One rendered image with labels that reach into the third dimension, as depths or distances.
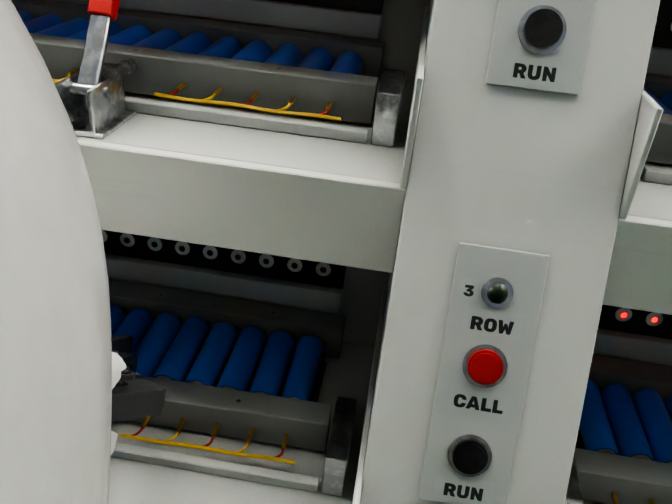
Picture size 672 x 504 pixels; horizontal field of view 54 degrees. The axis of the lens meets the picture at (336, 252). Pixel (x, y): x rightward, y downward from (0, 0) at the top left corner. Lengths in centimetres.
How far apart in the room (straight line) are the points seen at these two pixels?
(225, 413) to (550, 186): 22
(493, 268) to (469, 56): 9
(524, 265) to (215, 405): 20
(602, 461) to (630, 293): 12
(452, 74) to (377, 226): 8
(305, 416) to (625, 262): 19
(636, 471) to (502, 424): 12
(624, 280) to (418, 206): 10
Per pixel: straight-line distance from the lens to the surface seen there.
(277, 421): 40
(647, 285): 34
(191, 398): 41
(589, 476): 41
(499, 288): 30
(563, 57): 31
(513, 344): 31
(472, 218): 30
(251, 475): 39
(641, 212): 33
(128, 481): 40
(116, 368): 30
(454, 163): 30
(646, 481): 42
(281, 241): 32
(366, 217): 31
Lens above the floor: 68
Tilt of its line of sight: 7 degrees down
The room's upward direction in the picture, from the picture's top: 8 degrees clockwise
